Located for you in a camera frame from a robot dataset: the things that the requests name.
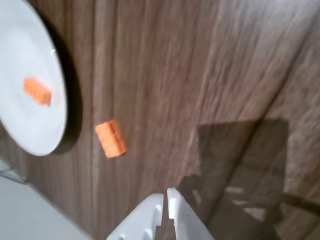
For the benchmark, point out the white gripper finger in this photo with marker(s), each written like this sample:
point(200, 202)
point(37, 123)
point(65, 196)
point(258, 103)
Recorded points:
point(142, 217)
point(183, 217)

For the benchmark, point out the plain orange lego block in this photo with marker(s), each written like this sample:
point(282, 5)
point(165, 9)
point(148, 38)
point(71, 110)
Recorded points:
point(37, 91)

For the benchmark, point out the orange lego block black print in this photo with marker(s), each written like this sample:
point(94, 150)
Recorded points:
point(110, 138)

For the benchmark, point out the white round plate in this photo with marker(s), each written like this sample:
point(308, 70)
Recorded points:
point(22, 45)

